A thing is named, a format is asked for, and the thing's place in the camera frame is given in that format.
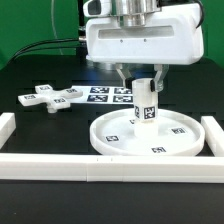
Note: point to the white front fence rail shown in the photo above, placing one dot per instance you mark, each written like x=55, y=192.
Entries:
x=95, y=168

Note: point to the white right fence rail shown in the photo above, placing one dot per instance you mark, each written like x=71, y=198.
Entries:
x=214, y=135

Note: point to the white cross-shaped table base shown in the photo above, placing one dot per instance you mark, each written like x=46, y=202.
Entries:
x=54, y=100

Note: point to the white left fence rail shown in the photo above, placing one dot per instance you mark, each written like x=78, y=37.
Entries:
x=7, y=127

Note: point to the white fence rail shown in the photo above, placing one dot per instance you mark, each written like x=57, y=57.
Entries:
x=214, y=135
x=7, y=127
x=95, y=168

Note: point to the white round table top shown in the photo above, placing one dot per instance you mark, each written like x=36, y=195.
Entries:
x=174, y=134

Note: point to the sheet of fiducial markers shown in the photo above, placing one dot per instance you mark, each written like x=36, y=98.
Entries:
x=103, y=95

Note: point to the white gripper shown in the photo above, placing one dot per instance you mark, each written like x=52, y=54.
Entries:
x=142, y=31

